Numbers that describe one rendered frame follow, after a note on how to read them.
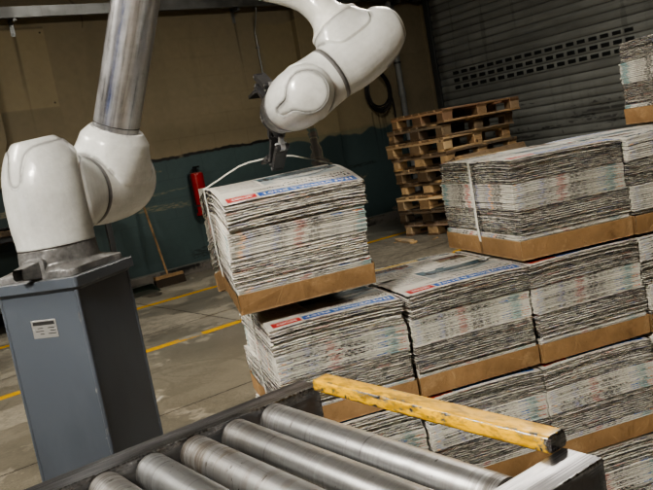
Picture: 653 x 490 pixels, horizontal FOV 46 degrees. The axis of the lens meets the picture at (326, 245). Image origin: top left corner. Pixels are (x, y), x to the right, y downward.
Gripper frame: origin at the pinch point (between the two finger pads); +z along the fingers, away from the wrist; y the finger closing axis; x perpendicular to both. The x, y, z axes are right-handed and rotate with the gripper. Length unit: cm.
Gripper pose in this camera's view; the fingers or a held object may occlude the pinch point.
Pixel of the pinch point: (261, 126)
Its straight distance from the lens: 167.9
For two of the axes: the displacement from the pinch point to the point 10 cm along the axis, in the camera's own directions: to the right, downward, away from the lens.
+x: 9.4, -1.9, 2.7
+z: -2.7, 0.0, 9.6
